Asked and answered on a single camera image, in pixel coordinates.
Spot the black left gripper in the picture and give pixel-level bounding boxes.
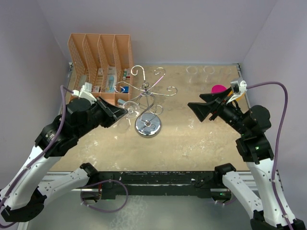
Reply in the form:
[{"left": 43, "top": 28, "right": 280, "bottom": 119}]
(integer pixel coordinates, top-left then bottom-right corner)
[{"left": 74, "top": 95, "right": 128, "bottom": 139}]

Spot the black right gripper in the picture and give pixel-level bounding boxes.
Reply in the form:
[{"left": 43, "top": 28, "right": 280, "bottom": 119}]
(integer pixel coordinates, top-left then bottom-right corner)
[{"left": 188, "top": 86, "right": 249, "bottom": 135}]

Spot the pink plastic wine glass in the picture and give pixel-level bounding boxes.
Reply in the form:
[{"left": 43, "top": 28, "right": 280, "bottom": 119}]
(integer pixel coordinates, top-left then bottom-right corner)
[{"left": 211, "top": 84, "right": 227, "bottom": 93}]

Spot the orange plastic wine glass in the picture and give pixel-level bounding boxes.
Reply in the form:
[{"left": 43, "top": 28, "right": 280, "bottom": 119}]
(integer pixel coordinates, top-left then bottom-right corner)
[{"left": 229, "top": 91, "right": 246, "bottom": 102}]

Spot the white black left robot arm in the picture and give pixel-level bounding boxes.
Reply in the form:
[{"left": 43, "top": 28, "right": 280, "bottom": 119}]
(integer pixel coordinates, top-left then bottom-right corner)
[{"left": 0, "top": 97, "right": 128, "bottom": 223}]

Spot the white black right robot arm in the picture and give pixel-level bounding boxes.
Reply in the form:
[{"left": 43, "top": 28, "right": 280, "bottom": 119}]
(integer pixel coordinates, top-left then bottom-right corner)
[{"left": 188, "top": 89, "right": 306, "bottom": 230}]

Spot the blue stapler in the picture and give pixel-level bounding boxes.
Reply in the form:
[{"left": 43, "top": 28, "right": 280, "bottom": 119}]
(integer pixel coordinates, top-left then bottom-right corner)
[{"left": 117, "top": 99, "right": 126, "bottom": 107}]

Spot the white glue stick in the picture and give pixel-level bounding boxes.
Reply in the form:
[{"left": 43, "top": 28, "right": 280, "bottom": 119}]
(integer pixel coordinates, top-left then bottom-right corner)
[{"left": 122, "top": 69, "right": 128, "bottom": 81}]

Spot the orange perforated desk organizer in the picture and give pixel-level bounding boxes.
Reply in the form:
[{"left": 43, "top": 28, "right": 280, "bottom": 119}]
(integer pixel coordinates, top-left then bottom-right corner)
[{"left": 68, "top": 33, "right": 134, "bottom": 105}]

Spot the chrome wire wine glass rack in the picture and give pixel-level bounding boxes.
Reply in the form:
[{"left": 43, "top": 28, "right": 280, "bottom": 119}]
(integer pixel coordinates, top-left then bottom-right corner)
[{"left": 115, "top": 65, "right": 178, "bottom": 138}]

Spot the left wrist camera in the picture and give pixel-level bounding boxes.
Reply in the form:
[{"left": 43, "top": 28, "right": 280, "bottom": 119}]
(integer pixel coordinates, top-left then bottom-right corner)
[{"left": 71, "top": 82, "right": 97, "bottom": 103}]

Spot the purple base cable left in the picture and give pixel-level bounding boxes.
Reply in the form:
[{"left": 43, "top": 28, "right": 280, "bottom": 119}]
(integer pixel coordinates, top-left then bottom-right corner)
[{"left": 80, "top": 178, "right": 130, "bottom": 213}]

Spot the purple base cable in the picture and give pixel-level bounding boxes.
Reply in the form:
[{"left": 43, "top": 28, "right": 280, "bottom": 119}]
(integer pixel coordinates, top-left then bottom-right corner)
[
  {"left": 214, "top": 189, "right": 240, "bottom": 207},
  {"left": 80, "top": 178, "right": 130, "bottom": 213}
]

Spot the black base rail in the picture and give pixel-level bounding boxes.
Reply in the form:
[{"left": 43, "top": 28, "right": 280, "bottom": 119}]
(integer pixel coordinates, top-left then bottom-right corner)
[{"left": 82, "top": 171, "right": 231, "bottom": 200}]

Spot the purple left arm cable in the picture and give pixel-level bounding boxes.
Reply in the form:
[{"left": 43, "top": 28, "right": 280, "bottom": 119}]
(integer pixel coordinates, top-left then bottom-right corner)
[{"left": 0, "top": 85, "right": 75, "bottom": 228}]

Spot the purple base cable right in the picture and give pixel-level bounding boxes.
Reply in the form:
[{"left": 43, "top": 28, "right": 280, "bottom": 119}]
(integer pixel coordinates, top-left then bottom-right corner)
[{"left": 214, "top": 189, "right": 240, "bottom": 207}]

